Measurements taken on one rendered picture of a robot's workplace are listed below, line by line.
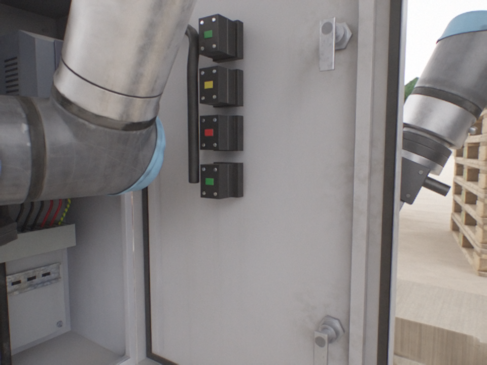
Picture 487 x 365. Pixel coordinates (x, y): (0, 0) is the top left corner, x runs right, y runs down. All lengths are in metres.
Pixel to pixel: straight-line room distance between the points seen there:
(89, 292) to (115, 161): 0.46
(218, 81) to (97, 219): 0.36
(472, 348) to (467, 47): 1.27
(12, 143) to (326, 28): 0.30
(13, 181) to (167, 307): 0.38
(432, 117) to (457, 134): 0.04
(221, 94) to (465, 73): 0.30
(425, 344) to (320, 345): 1.25
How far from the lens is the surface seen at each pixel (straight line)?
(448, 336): 1.65
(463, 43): 0.55
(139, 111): 0.32
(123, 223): 0.62
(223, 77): 0.46
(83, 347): 0.78
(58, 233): 0.69
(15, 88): 0.59
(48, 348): 0.81
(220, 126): 0.45
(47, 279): 0.77
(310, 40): 0.46
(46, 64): 0.56
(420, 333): 1.66
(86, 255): 0.75
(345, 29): 0.43
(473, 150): 2.73
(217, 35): 0.46
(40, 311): 0.79
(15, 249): 0.67
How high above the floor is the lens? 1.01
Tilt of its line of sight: 5 degrees down
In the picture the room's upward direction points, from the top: straight up
